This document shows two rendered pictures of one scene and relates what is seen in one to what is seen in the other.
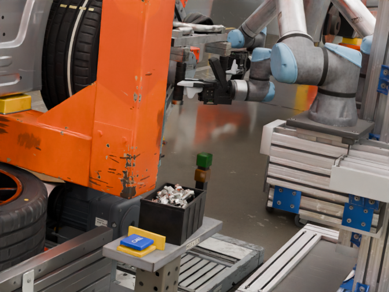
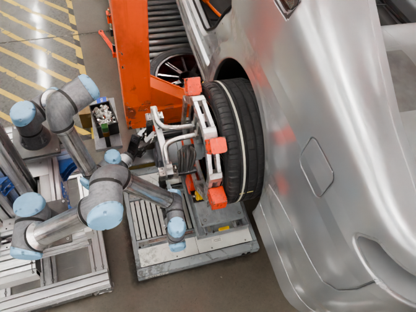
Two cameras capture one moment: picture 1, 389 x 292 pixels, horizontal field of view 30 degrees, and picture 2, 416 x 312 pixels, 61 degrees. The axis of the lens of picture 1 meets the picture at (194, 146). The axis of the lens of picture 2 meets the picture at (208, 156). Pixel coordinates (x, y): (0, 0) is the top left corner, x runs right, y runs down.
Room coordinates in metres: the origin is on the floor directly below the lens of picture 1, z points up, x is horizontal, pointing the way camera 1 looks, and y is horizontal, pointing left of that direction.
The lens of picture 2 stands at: (3.50, -0.61, 2.40)
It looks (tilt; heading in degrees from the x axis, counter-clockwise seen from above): 56 degrees down; 128
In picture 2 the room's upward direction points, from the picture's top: 11 degrees clockwise
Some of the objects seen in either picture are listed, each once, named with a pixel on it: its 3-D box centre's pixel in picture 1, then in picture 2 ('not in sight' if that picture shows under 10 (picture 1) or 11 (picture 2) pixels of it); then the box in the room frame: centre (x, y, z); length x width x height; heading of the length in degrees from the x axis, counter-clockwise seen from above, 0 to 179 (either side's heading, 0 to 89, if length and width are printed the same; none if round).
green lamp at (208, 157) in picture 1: (204, 159); (104, 127); (2.22, -0.04, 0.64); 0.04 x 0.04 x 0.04; 63
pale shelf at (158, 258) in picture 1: (166, 237); (105, 123); (2.04, 0.05, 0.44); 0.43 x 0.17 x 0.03; 153
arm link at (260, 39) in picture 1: (254, 37); (176, 225); (3.07, -0.20, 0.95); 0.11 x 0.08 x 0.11; 145
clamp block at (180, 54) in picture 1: (175, 52); (154, 118); (2.53, 0.10, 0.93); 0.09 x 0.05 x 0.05; 63
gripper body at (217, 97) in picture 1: (216, 91); (134, 150); (2.56, -0.05, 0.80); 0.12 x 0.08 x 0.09; 108
